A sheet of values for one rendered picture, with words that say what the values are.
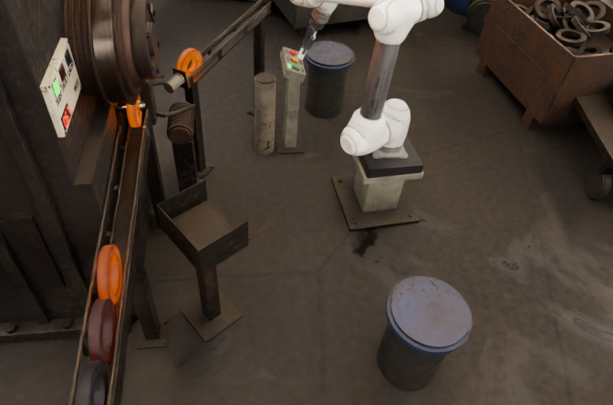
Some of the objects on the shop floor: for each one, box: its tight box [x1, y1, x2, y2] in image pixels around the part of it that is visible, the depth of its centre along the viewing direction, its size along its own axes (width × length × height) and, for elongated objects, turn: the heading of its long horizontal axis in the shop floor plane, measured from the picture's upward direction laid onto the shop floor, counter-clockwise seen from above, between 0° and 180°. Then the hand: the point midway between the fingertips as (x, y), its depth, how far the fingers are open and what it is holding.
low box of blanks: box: [475, 0, 613, 130], centre depth 351 cm, size 93×73×66 cm
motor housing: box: [167, 100, 199, 192], centre depth 262 cm, size 13×22×54 cm, turn 3°
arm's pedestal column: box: [331, 170, 420, 232], centre depth 273 cm, size 40×40×31 cm
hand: (302, 53), depth 260 cm, fingers closed
